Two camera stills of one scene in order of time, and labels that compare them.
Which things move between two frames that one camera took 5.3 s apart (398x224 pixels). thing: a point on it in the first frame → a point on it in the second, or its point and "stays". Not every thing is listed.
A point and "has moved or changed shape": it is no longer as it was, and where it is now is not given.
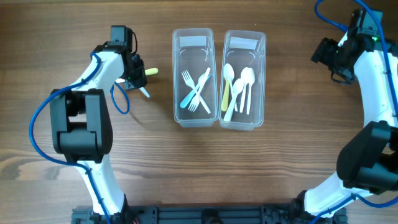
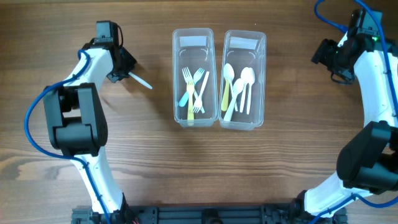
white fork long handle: [143, 89] has moved or changed shape
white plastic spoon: [245, 76] stays
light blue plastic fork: [188, 98] has moved or changed shape
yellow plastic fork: [151, 71] → [190, 89]
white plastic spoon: [238, 87] stays
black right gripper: [321, 51] stays
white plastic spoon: [229, 74] stays
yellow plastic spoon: [226, 97] stays
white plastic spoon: [250, 75] stays
